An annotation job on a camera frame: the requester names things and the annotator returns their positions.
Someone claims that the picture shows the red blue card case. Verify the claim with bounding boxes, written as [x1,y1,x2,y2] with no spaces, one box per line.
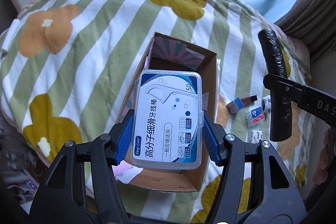
[245,107,265,127]

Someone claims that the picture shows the right brown curtain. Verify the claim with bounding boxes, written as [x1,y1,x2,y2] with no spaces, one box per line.
[276,0,335,62]

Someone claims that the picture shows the black cylinder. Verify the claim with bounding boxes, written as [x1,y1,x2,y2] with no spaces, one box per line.
[258,29,292,142]

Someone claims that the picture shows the dental floss pick case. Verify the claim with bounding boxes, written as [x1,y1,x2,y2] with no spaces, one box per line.
[130,69,203,170]

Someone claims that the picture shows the silver cube box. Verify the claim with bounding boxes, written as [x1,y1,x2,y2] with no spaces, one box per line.
[226,97,244,114]

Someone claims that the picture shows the white floral printed box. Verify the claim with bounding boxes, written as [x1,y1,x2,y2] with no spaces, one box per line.
[247,130,263,144]

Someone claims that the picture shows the white panda sock roll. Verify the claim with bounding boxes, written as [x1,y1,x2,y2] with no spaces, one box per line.
[261,95,271,113]

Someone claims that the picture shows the floral striped blanket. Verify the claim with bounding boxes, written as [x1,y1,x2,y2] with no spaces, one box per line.
[0,0,316,224]

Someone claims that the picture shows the open cardboard box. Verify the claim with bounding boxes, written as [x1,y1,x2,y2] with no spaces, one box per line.
[113,32,220,192]

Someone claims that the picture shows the right hand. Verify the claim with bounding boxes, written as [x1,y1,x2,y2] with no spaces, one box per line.
[313,128,335,185]

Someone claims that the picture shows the red lip gloss tube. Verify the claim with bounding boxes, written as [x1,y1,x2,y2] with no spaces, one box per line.
[241,95,258,105]

